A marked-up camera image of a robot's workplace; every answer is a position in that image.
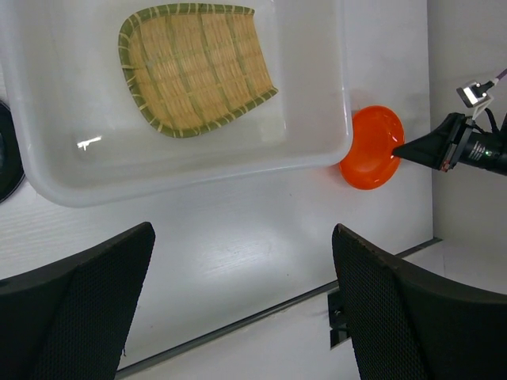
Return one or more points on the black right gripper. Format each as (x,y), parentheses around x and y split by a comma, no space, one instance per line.
(458,139)

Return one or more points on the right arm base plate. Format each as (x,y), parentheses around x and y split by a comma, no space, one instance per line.
(339,330)

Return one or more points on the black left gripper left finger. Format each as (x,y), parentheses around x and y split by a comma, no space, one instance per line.
(70,319)

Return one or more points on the black round plate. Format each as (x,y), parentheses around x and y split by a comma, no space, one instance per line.
(12,171)

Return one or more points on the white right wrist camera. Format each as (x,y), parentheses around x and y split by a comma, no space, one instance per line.
(475,95)

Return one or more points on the woven bamboo tray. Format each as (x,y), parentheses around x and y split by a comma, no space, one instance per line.
(192,68)

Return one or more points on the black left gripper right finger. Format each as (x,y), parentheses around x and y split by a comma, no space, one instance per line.
(406,322)

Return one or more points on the orange plastic plate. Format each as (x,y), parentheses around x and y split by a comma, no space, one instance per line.
(370,162)

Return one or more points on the translucent white plastic bin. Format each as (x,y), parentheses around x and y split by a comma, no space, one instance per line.
(84,142)

